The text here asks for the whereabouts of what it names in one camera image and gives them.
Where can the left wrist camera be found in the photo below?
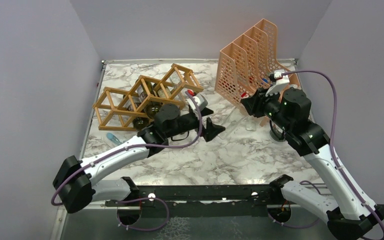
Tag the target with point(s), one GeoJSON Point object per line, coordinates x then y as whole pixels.
{"type": "Point", "coordinates": [196, 101]}

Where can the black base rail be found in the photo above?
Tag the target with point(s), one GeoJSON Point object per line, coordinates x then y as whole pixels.
{"type": "Point", "coordinates": [196, 201]}

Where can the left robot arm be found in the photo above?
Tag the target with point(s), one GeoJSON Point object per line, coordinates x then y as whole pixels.
{"type": "Point", "coordinates": [76, 182]}

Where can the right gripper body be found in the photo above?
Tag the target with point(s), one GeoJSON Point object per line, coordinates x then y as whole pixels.
{"type": "Point", "coordinates": [264, 105]}

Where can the wooden wine rack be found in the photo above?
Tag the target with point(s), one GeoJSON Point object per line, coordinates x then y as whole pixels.
{"type": "Point", "coordinates": [110, 108]}

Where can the green wine bottle white label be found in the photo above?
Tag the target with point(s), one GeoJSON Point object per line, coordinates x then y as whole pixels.
{"type": "Point", "coordinates": [164, 95]}

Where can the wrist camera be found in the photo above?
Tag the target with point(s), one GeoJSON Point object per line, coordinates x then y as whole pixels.
{"type": "Point", "coordinates": [280, 81]}
{"type": "Point", "coordinates": [196, 101]}

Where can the blue white sticker disc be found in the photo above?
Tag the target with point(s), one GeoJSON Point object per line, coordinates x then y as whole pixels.
{"type": "Point", "coordinates": [113, 139]}

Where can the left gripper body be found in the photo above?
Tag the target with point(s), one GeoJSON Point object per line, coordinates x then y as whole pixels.
{"type": "Point", "coordinates": [188, 121]}

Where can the clear round glass bottle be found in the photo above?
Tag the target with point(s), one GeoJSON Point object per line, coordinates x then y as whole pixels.
{"type": "Point", "coordinates": [276, 133]}

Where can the dark wine bottle black neck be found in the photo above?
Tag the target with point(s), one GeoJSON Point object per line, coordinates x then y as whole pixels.
{"type": "Point", "coordinates": [152, 107]}

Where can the orange plastic file organizer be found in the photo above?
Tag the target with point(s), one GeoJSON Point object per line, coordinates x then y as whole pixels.
{"type": "Point", "coordinates": [244, 64]}

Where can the green wine bottle silver neck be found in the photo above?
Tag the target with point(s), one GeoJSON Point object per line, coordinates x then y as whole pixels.
{"type": "Point", "coordinates": [139, 123]}

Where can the clear tall glass bottle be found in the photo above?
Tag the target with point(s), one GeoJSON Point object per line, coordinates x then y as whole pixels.
{"type": "Point", "coordinates": [232, 121]}

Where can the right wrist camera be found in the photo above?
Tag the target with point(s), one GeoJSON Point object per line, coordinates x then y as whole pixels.
{"type": "Point", "coordinates": [280, 81]}

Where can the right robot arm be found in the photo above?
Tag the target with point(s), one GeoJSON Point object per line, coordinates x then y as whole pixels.
{"type": "Point", "coordinates": [348, 214]}

